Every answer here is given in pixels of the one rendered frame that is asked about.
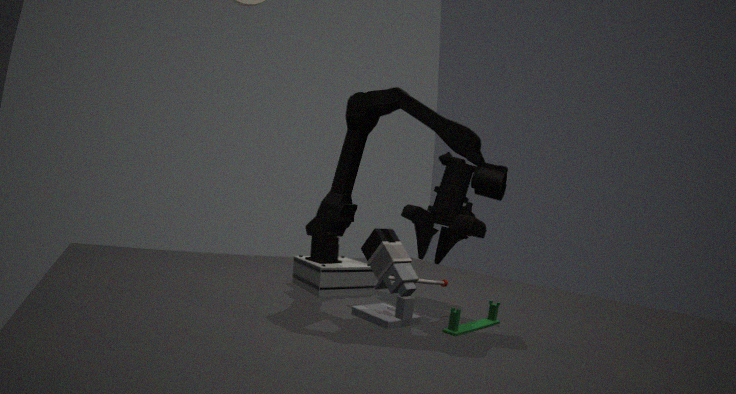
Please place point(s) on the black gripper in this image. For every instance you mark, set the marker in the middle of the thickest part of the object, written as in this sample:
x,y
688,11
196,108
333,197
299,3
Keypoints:
x,y
445,211

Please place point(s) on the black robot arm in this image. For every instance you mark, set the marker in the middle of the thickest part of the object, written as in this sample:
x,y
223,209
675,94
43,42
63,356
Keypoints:
x,y
336,211

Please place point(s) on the green cradle stand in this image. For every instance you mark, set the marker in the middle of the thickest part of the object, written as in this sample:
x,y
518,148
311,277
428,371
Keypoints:
x,y
456,330

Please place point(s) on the white pin with red cap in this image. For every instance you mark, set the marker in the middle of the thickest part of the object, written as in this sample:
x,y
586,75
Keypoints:
x,y
443,283

